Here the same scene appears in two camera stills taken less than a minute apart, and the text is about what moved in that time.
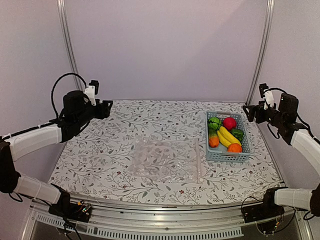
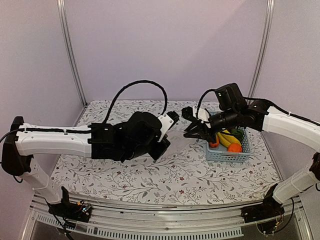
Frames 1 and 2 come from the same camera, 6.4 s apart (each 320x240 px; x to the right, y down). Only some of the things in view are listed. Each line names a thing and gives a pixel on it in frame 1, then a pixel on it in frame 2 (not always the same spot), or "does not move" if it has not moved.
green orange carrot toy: [213, 139] does not move
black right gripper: [259, 108] → [204, 133]
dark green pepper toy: [238, 133] does not move
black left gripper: [104, 111] → [157, 153]
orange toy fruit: [234, 147] does not move
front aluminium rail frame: [210, 221] does not move
